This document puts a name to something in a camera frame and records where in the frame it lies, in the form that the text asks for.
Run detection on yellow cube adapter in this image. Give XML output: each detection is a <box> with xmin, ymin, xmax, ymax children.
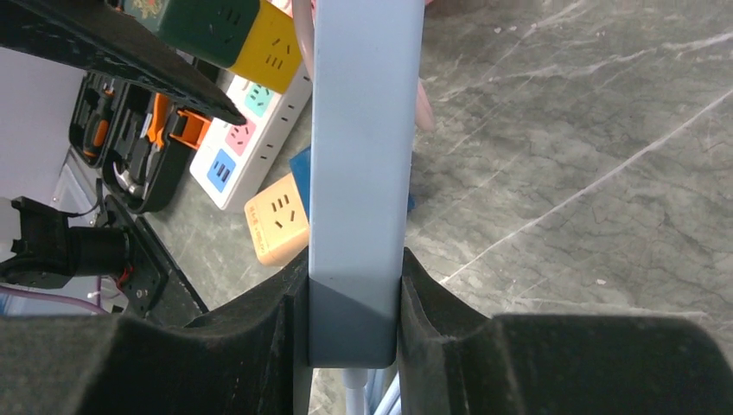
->
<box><xmin>228</xmin><ymin>1</ymin><xmax>303</xmax><ymax>94</ymax></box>

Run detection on dark blue cube adapter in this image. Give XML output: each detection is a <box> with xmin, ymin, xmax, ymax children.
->
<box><xmin>288</xmin><ymin>145</ymin><xmax>416</xmax><ymax>219</ymax></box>

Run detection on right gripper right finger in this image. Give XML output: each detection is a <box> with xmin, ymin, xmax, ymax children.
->
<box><xmin>398</xmin><ymin>251</ymin><xmax>732</xmax><ymax>414</ymax></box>

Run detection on white power strip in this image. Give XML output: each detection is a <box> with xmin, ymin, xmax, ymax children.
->
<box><xmin>189</xmin><ymin>64</ymin><xmax>312</xmax><ymax>213</ymax></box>

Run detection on tan cube adapter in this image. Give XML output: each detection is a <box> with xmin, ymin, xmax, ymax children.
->
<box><xmin>244</xmin><ymin>173</ymin><xmax>309</xmax><ymax>266</ymax></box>

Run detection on black tool case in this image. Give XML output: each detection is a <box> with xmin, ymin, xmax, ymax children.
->
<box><xmin>67</xmin><ymin>73</ymin><xmax>211</xmax><ymax>214</ymax></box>

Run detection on green cube adapter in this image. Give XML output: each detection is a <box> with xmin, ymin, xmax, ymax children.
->
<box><xmin>124</xmin><ymin>0</ymin><xmax>260</xmax><ymax>68</ymax></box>

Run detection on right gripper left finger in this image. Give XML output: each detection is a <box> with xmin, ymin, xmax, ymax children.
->
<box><xmin>1</xmin><ymin>252</ymin><xmax>312</xmax><ymax>414</ymax></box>

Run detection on light blue power strip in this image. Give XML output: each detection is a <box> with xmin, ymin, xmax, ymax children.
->
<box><xmin>308</xmin><ymin>1</ymin><xmax>424</xmax><ymax>368</ymax></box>

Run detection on orange pliers in case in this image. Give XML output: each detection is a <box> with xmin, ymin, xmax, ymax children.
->
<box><xmin>144</xmin><ymin>93</ymin><xmax>171</xmax><ymax>186</ymax></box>

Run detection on light blue cable with plug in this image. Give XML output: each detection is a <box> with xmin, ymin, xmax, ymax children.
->
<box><xmin>342</xmin><ymin>366</ymin><xmax>402</xmax><ymax>415</ymax></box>

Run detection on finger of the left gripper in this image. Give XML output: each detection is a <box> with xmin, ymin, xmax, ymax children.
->
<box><xmin>1</xmin><ymin>1</ymin><xmax>245</xmax><ymax>125</ymax></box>

